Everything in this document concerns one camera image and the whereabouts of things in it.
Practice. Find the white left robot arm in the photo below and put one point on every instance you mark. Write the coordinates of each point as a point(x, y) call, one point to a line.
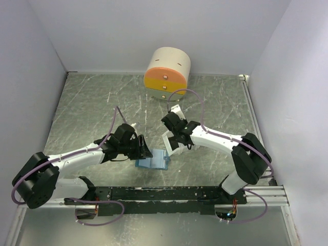
point(43, 177)

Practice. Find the round three-drawer mini cabinet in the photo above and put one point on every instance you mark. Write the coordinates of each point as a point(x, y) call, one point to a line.
point(167, 75)

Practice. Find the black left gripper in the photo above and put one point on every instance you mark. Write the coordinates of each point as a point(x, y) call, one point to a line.
point(141, 151)

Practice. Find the white card tray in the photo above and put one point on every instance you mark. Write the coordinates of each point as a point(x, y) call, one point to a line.
point(172, 145)

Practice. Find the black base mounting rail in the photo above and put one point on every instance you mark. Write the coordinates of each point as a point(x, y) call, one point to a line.
point(153, 200)

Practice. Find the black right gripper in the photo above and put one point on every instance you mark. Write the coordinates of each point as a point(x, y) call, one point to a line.
point(185, 121)

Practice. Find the blue card holder wallet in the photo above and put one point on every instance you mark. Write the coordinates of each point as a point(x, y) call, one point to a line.
point(159, 161)

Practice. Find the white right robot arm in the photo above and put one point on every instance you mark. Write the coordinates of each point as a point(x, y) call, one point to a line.
point(250, 158)

